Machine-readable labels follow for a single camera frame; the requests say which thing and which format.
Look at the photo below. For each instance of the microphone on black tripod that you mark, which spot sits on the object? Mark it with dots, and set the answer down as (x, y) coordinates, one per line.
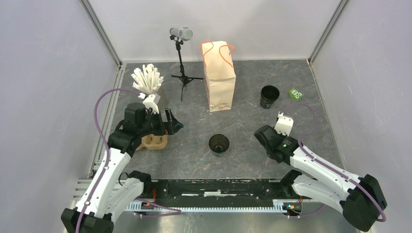
(179, 36)

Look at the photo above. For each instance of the green toy block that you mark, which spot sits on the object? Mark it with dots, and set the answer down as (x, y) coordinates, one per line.
(295, 94)

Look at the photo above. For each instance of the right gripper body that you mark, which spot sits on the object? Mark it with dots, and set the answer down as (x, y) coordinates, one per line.
(283, 137)

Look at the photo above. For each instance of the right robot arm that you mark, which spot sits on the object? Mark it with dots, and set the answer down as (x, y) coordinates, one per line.
(359, 199)

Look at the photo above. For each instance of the grey cup holding straws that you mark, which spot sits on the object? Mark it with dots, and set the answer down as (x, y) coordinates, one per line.
(162, 99)

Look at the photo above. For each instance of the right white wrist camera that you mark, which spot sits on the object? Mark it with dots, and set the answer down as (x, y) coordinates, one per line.
(284, 124)

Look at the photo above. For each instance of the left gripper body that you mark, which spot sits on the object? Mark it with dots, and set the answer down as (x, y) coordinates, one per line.
(153, 124)

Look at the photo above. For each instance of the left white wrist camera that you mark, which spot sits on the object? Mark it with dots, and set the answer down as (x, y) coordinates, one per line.
(150, 101)

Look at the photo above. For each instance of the bundle of white wrapped straws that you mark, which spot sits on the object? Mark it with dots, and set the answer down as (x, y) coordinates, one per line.
(147, 79)

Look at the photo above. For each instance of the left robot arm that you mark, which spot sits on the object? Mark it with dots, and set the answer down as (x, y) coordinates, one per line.
(99, 207)

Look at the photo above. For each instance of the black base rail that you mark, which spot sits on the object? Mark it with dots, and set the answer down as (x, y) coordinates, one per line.
(204, 193)

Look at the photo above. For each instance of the brown cardboard cup carrier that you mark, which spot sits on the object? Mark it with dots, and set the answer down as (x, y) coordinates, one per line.
(153, 142)

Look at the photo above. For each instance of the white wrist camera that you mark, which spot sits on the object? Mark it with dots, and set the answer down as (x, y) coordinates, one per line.
(150, 101)
(284, 124)

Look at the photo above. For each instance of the black coffee cup with print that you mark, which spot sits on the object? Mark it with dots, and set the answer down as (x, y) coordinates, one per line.
(218, 144)

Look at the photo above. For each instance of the brown paper takeout bag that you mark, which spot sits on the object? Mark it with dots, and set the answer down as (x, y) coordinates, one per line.
(220, 77)

